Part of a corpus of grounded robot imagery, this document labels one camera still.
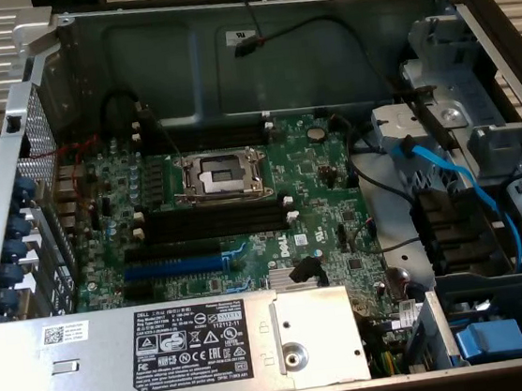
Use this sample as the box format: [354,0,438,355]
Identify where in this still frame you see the black RAM slot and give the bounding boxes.
[134,202,298,232]
[132,107,272,133]
[133,115,273,142]
[134,194,296,223]
[135,131,276,160]
[134,209,300,240]
[134,123,275,150]
[134,218,302,248]

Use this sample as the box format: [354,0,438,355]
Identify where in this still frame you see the silver CPU socket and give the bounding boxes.
[169,142,282,212]

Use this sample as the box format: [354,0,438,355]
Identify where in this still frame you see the green Dell motherboard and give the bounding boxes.
[54,99,442,373]

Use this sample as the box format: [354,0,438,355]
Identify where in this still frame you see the silver finned heat sink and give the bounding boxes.
[268,265,302,293]

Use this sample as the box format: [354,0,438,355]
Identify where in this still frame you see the long black expansion slot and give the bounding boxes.
[122,236,226,268]

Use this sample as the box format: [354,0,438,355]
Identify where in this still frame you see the thin socket locking lever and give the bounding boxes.
[150,113,186,165]

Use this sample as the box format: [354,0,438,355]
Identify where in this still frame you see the blue expansion slot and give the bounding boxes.
[121,254,227,284]

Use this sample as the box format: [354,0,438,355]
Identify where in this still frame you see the grey metal PC case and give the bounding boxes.
[0,0,522,391]

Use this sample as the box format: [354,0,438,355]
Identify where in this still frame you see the short black expansion slot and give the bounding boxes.
[121,280,157,304]

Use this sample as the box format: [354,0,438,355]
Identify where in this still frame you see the grey metal disk bay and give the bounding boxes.
[357,0,522,286]

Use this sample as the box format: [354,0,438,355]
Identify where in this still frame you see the silver power supply box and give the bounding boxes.
[0,280,374,391]

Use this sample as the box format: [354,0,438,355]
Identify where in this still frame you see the blue slot cover latch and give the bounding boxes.
[0,236,32,266]
[7,209,36,239]
[0,261,27,291]
[0,284,24,315]
[11,175,39,208]

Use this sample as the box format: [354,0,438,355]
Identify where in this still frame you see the black plastic case clip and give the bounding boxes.
[3,113,24,136]

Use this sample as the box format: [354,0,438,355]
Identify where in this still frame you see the blue plastic disk caddy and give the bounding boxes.
[452,316,522,368]

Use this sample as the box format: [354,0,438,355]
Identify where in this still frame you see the black wire plug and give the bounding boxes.
[285,254,325,293]

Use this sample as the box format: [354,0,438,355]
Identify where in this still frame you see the black curved wire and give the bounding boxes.
[326,107,418,225]

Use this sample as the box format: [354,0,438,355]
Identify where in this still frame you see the black wire with plug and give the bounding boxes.
[227,0,420,113]

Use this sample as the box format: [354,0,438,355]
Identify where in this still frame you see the black looped wire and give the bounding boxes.
[97,87,142,139]

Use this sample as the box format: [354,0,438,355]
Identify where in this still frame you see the blue flat disk wire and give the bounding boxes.
[386,123,522,287]

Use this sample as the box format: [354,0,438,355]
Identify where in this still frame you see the black flat power wire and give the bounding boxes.
[392,82,457,157]

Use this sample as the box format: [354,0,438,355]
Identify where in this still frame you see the red black twisted wire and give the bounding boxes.
[27,132,108,206]

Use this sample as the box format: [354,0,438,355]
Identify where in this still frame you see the yellow green supply wires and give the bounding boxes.
[370,346,408,380]

